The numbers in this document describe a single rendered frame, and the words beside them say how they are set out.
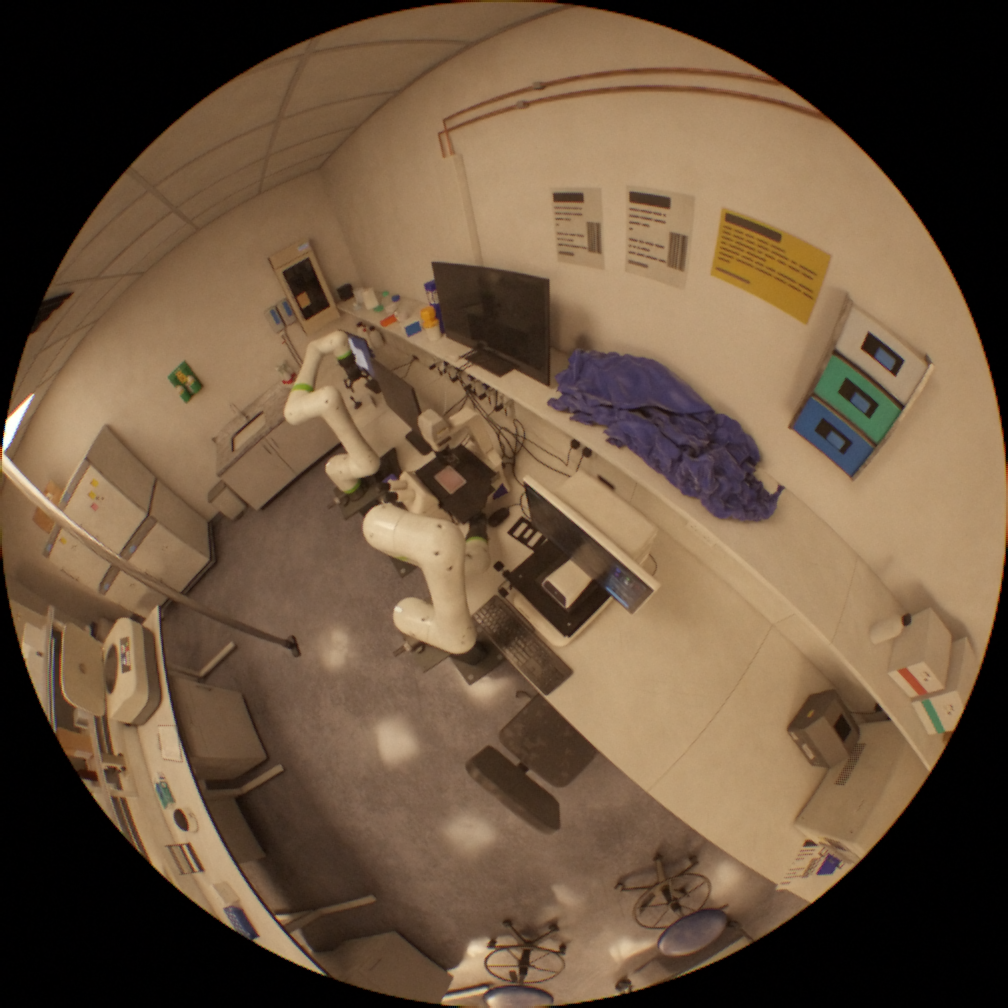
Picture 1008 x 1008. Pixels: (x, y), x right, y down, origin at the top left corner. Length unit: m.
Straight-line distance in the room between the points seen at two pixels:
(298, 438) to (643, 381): 2.97
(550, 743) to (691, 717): 0.61
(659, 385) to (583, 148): 0.82
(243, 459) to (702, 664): 3.60
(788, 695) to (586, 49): 2.35
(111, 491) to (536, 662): 3.51
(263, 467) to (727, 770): 3.89
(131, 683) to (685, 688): 2.90
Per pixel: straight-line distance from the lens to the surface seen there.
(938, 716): 1.59
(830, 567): 1.21
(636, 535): 0.88
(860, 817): 1.66
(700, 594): 1.47
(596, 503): 0.91
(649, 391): 1.04
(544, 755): 1.58
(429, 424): 1.19
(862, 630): 1.26
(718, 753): 1.48
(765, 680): 1.58
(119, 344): 3.80
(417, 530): 0.75
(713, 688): 1.44
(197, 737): 2.62
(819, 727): 1.58
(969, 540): 1.32
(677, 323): 1.12
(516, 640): 1.28
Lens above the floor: 2.03
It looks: 56 degrees down
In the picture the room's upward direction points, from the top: 14 degrees counter-clockwise
